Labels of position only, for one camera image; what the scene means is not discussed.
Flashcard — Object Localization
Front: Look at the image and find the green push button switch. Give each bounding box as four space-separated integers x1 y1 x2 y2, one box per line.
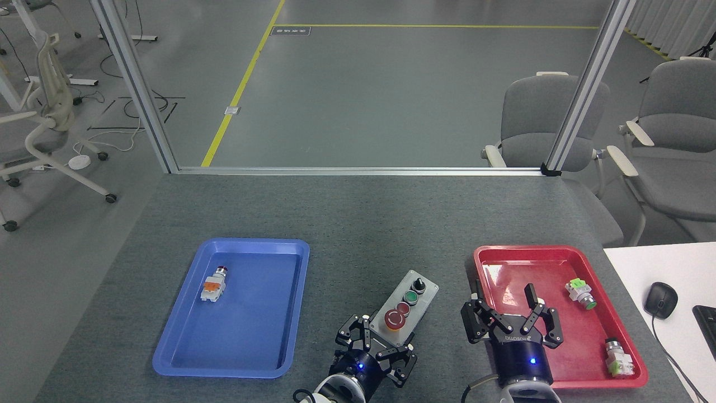
564 278 598 311

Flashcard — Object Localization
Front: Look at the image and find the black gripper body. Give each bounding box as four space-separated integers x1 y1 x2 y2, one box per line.
329 346 394 402
491 330 555 388

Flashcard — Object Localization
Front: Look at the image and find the silver push button green block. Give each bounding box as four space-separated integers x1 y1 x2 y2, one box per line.
604 338 635 378

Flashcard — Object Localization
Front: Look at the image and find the white office chair on wheels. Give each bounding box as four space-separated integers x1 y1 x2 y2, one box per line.
0 31 119 233

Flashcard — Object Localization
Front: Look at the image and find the white desk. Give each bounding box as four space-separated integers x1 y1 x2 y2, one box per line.
603 242 716 403

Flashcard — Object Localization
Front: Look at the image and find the black floor cable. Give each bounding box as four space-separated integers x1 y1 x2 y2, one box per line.
99 0 186 130

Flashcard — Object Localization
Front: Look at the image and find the grey armchair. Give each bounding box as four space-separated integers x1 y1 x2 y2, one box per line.
606 56 716 245
482 71 625 248

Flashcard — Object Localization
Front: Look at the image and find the red push button orange block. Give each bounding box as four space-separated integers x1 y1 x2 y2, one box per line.
201 266 229 303

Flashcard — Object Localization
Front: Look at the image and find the white floor cable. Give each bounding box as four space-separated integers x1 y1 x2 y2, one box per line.
73 124 147 157

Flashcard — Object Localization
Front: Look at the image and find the black computer mouse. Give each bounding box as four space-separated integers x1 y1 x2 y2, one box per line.
643 282 679 320

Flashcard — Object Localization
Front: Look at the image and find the grey control box with buttons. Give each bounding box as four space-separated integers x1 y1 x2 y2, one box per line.
369 269 440 349

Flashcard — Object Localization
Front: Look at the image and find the red plastic tray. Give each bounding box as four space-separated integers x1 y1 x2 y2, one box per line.
473 245 649 390

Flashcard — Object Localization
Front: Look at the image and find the blue plastic tray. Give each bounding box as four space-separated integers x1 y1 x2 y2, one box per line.
152 238 310 379

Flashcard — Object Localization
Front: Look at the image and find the black mouse cable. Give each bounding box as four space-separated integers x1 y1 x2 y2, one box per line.
651 316 709 403

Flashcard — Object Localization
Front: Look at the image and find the silver aluminium rail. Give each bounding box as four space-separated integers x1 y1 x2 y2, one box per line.
177 166 547 177

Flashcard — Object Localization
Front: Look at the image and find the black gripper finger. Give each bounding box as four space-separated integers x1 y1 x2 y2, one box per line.
518 283 564 349
335 313 383 354
460 280 514 344
374 335 419 388

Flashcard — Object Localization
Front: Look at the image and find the black keyboard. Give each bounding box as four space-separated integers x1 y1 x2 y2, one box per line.
692 305 716 362

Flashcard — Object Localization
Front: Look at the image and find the black tripod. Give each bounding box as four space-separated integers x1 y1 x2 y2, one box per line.
687 40 716 60

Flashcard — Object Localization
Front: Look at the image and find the white ribbed partition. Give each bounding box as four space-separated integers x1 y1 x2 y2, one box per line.
623 0 716 60

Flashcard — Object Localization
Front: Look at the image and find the white table foot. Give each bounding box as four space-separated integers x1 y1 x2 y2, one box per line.
25 74 100 88
97 32 159 43

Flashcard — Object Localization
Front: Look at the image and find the silver aluminium post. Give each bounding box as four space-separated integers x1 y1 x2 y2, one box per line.
89 0 180 175
541 0 638 177

